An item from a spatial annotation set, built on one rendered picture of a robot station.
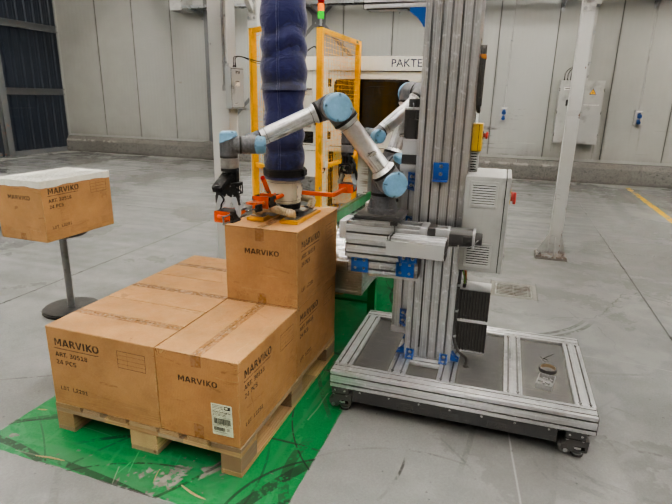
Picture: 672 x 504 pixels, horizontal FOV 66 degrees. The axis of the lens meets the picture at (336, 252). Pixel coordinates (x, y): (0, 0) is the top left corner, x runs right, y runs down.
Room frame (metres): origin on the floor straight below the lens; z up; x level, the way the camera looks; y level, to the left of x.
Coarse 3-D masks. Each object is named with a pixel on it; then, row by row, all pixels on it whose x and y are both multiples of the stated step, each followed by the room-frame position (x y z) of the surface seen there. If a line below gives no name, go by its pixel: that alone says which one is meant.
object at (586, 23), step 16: (256, 0) 6.35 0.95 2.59; (256, 16) 6.35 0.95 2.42; (592, 16) 5.24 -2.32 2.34; (592, 32) 5.23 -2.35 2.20; (576, 48) 5.27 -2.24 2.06; (576, 64) 5.26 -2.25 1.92; (576, 80) 5.25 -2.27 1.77; (576, 96) 5.25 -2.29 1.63; (576, 112) 5.24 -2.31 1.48; (576, 128) 5.23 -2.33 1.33; (560, 160) 5.27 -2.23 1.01; (560, 176) 5.26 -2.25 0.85; (560, 192) 5.25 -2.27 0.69; (560, 208) 5.25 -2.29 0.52; (560, 224) 5.24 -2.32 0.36; (560, 240) 5.23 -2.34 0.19
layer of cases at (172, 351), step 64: (192, 256) 3.27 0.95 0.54; (64, 320) 2.23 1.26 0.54; (128, 320) 2.24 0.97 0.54; (192, 320) 2.26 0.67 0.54; (256, 320) 2.27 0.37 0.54; (320, 320) 2.74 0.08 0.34; (64, 384) 2.15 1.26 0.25; (128, 384) 2.03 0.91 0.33; (192, 384) 1.92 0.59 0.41; (256, 384) 2.00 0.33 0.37
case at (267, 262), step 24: (336, 216) 2.98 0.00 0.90; (240, 240) 2.52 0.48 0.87; (264, 240) 2.47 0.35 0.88; (288, 240) 2.43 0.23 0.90; (312, 240) 2.61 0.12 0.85; (240, 264) 2.52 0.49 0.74; (264, 264) 2.48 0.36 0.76; (288, 264) 2.43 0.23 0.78; (312, 264) 2.61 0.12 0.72; (240, 288) 2.52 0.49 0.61; (264, 288) 2.48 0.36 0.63; (288, 288) 2.43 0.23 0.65; (312, 288) 2.62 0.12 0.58
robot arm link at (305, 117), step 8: (312, 104) 2.39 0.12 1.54; (296, 112) 2.39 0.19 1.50; (304, 112) 2.38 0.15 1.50; (312, 112) 2.38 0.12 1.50; (320, 112) 2.37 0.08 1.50; (280, 120) 2.37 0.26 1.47; (288, 120) 2.36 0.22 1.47; (296, 120) 2.36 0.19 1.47; (304, 120) 2.37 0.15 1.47; (312, 120) 2.38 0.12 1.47; (320, 120) 2.39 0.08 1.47; (264, 128) 2.35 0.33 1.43; (272, 128) 2.34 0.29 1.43; (280, 128) 2.35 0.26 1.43; (288, 128) 2.35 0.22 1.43; (296, 128) 2.37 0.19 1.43; (264, 136) 2.33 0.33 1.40; (272, 136) 2.34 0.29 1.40; (280, 136) 2.36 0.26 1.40
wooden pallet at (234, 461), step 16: (320, 352) 2.74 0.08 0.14; (320, 368) 2.76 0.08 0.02; (304, 384) 2.58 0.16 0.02; (288, 400) 2.35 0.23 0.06; (64, 416) 2.15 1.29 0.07; (80, 416) 2.17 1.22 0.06; (96, 416) 2.09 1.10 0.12; (112, 416) 2.06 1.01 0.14; (272, 416) 2.27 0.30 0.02; (144, 432) 2.01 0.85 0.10; (160, 432) 1.98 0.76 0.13; (176, 432) 1.96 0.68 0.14; (256, 432) 1.98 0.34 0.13; (272, 432) 2.14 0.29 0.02; (144, 448) 2.01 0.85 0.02; (160, 448) 2.00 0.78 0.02; (208, 448) 1.90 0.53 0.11; (224, 448) 1.87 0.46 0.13; (256, 448) 1.98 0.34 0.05; (224, 464) 1.87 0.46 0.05; (240, 464) 1.85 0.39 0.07
